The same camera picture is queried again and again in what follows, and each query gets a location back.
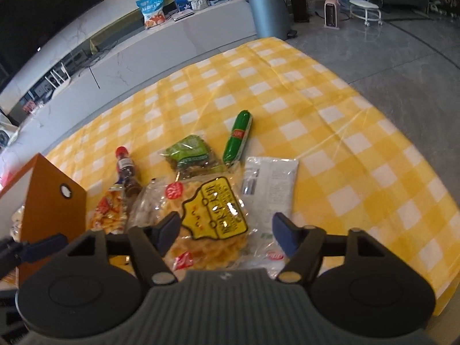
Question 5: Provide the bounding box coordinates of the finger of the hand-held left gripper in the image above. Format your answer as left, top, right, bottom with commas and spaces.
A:
0, 234, 69, 271

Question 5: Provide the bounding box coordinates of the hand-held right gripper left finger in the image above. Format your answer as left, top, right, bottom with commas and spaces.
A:
66, 212, 181, 288

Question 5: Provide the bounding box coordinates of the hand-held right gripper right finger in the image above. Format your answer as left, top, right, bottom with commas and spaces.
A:
272, 213, 390, 287

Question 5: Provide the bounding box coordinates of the orange storage box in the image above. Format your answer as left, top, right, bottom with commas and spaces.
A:
0, 153, 87, 284

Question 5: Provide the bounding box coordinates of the white snack packet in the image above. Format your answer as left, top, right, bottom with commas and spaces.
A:
241, 156, 300, 270

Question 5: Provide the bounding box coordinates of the clear bag of yellow waffle crisps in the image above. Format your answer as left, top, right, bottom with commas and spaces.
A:
127, 176, 284, 272

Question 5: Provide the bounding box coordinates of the orange red snack bag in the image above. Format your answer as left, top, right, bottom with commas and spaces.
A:
89, 183, 132, 232

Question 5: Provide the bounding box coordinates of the small bottle with red cap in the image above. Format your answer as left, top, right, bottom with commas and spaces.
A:
115, 146, 143, 198

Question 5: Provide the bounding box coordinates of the green sausage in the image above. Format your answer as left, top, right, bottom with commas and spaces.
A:
222, 110, 254, 166

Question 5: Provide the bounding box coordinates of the green snack packet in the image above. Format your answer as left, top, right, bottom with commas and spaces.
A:
160, 134, 225, 180

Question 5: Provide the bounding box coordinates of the yellow checked tablecloth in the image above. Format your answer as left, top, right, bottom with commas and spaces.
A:
43, 38, 460, 317

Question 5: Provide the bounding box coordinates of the white router with antennas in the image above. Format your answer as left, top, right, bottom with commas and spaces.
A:
45, 63, 72, 89

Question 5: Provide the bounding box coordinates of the grey television cabinet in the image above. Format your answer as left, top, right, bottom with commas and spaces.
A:
0, 0, 257, 159

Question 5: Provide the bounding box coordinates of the blue snack bag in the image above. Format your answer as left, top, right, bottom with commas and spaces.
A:
136, 0, 166, 30

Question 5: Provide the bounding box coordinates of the blue grey pedal bin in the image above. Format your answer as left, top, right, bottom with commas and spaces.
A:
246, 0, 291, 41

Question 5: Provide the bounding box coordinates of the white space heater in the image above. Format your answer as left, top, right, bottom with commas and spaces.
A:
323, 0, 342, 29

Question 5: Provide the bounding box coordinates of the black television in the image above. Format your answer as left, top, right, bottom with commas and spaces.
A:
0, 0, 105, 92

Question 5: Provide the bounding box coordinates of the white round rolling stool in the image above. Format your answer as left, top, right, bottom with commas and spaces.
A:
349, 0, 383, 27

